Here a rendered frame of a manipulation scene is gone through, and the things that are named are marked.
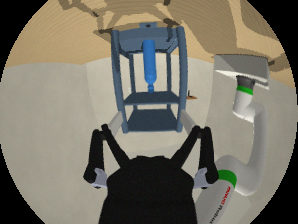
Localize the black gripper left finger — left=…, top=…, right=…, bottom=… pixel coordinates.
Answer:
left=83, top=111, right=142, bottom=189

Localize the blue shelving unit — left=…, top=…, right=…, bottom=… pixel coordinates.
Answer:
left=111, top=22, right=188, bottom=134

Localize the blue bottle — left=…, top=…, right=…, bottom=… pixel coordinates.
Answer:
left=142, top=40, right=157, bottom=93

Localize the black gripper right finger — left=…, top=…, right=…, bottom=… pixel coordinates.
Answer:
left=157, top=110, right=219, bottom=189

